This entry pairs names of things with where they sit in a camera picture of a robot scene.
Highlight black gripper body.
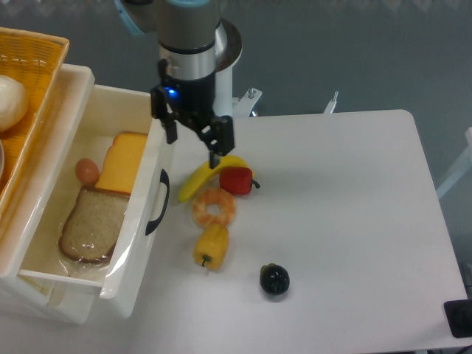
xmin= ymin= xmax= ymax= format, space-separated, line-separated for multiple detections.
xmin=157 ymin=59 xmax=215 ymax=146

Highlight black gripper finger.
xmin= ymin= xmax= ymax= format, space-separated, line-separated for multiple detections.
xmin=150 ymin=85 xmax=177 ymax=144
xmin=209 ymin=115 xmax=235 ymax=169

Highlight white top drawer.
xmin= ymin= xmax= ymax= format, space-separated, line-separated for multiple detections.
xmin=18 ymin=86 xmax=173 ymax=324

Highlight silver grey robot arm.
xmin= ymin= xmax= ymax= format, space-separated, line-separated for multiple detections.
xmin=115 ymin=1 xmax=235 ymax=169

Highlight white drawer cabinet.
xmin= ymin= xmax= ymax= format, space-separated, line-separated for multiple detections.
xmin=1 ymin=64 xmax=95 ymax=323

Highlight yellow banana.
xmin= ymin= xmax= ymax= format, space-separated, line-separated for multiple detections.
xmin=178 ymin=155 xmax=249 ymax=203

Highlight red bell pepper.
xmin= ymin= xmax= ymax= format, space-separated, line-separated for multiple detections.
xmin=219 ymin=167 xmax=260 ymax=195

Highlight brown egg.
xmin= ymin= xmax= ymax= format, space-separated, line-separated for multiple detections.
xmin=75 ymin=159 xmax=100 ymax=185

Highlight yellow bell pepper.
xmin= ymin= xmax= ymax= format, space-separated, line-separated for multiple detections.
xmin=193 ymin=223 xmax=229 ymax=271

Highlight orange wicker basket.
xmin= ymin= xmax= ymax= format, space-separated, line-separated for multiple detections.
xmin=1 ymin=27 xmax=69 ymax=215

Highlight brown bread slice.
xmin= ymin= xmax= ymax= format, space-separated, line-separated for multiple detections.
xmin=58 ymin=187 xmax=129 ymax=264

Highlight white bun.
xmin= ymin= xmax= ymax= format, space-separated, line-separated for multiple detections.
xmin=0 ymin=75 xmax=29 ymax=132

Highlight black round fruit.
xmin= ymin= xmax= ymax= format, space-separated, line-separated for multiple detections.
xmin=260 ymin=263 xmax=291 ymax=296

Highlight black device at edge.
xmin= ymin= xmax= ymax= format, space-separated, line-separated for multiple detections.
xmin=443 ymin=299 xmax=472 ymax=339

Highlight orange shrimp ring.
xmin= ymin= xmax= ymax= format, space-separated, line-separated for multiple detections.
xmin=192 ymin=187 xmax=236 ymax=227

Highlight white robot mount stand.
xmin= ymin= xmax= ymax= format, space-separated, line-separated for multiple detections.
xmin=213 ymin=18 xmax=263 ymax=119

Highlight black drawer handle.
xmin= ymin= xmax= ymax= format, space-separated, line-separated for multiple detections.
xmin=145 ymin=169 xmax=170 ymax=236

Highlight white table bracket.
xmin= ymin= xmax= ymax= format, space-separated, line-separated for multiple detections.
xmin=323 ymin=91 xmax=339 ymax=114

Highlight white frame at right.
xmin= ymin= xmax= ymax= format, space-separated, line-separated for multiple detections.
xmin=436 ymin=128 xmax=471 ymax=200

